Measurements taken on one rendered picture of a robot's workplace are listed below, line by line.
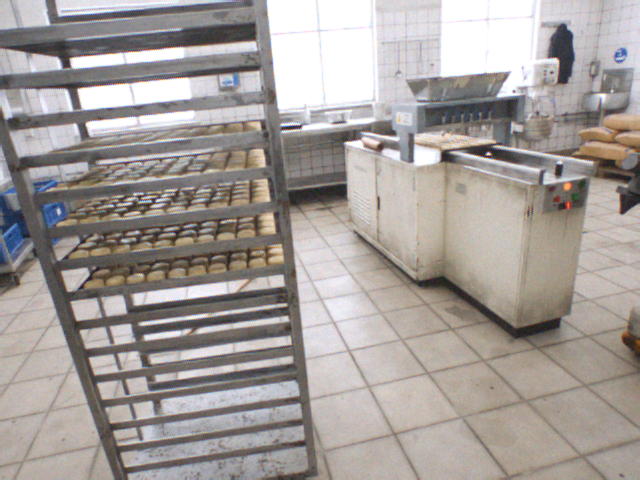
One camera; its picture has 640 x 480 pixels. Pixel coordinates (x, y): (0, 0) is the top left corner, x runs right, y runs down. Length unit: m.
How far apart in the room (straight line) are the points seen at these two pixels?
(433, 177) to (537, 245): 0.74
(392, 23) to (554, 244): 4.17
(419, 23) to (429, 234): 3.81
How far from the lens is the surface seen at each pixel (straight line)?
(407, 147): 2.67
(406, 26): 6.01
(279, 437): 1.69
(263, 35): 1.04
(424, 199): 2.66
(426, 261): 2.81
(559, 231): 2.34
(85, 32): 1.13
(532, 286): 2.36
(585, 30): 7.51
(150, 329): 1.78
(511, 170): 2.24
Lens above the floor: 1.34
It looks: 20 degrees down
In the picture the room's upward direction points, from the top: 5 degrees counter-clockwise
